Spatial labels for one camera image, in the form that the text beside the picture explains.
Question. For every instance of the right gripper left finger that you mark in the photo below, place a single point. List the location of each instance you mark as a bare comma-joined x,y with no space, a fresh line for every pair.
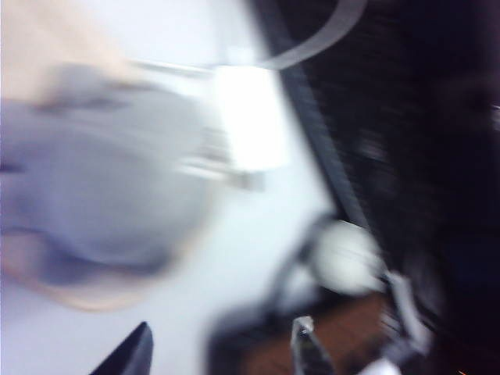
133,355

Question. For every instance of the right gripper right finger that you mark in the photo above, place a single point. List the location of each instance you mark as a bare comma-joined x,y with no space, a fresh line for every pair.
308,351

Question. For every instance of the grey and black octopus plush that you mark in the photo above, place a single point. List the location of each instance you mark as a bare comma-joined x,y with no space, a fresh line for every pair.
101,187

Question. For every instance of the black box with wooden top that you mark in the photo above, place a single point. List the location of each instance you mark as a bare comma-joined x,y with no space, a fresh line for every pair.
343,328

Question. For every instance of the white egg-shaped cushion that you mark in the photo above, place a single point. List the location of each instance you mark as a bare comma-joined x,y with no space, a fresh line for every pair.
347,258

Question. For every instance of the black keyboard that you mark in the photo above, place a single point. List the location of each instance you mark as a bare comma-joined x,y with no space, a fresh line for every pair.
390,136

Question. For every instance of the white rectangular plug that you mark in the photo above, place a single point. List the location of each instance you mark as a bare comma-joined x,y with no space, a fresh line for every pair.
250,117

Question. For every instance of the cream paper pulp tray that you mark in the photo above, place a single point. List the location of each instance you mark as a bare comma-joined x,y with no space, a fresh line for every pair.
58,35

